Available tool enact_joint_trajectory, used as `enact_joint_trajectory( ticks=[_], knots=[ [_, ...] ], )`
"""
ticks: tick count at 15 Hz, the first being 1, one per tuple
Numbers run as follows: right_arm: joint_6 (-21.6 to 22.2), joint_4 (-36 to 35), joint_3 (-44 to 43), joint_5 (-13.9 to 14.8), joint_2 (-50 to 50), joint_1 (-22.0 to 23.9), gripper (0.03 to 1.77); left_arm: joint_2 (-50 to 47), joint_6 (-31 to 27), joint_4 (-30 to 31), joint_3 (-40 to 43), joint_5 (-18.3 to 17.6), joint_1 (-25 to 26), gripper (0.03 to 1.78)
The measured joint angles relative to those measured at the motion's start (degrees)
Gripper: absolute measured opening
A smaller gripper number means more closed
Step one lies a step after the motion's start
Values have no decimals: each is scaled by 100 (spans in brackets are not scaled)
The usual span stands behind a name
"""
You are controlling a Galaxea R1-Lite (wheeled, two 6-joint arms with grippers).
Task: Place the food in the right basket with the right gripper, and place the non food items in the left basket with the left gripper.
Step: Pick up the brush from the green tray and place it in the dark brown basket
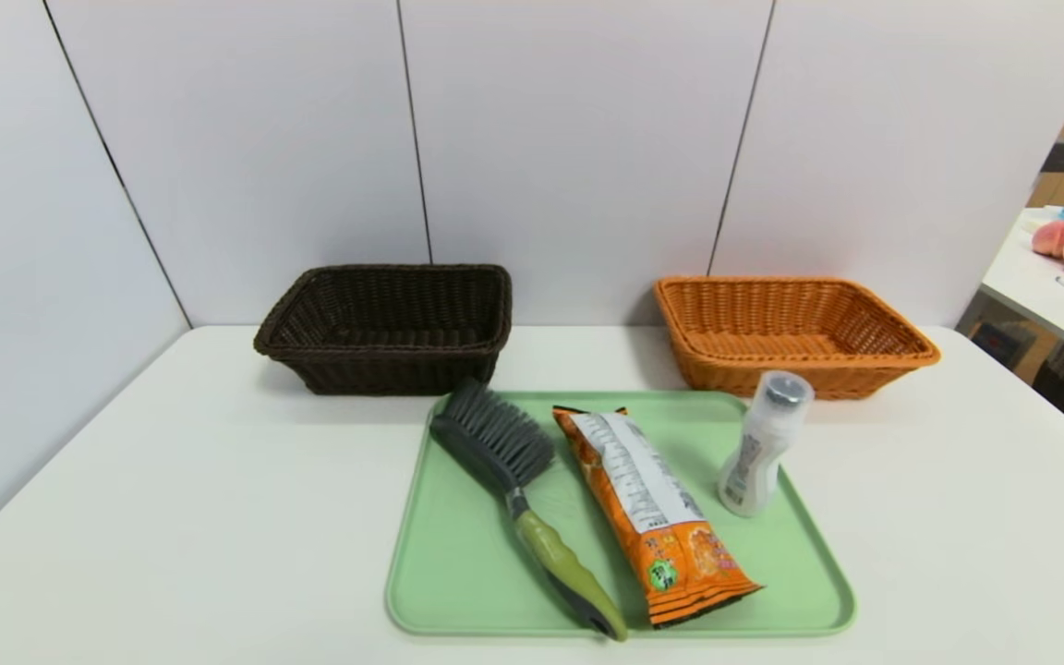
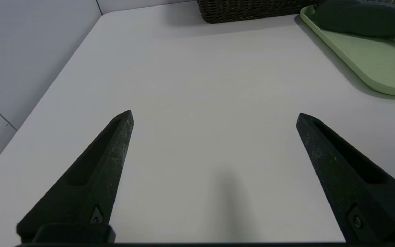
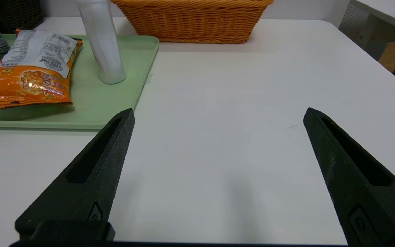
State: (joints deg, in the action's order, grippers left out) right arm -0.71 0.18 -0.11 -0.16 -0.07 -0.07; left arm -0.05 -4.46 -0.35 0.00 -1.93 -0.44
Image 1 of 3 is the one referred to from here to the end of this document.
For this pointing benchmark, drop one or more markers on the orange snack bag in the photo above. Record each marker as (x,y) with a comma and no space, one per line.
(671,545)

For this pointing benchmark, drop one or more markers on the white bottle with grey cap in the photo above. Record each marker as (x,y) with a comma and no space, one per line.
(758,462)

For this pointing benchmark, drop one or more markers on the dark brown wicker basket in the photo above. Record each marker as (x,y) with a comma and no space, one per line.
(384,369)

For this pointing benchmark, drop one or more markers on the orange wicker basket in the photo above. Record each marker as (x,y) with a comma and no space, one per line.
(726,365)

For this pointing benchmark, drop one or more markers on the light green plastic tray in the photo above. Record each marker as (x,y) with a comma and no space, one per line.
(477,554)

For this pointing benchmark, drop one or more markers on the white side table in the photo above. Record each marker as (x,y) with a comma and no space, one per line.
(1031,286)

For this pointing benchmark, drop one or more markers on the small pink peach plush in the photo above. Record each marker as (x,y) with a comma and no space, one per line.
(1052,238)

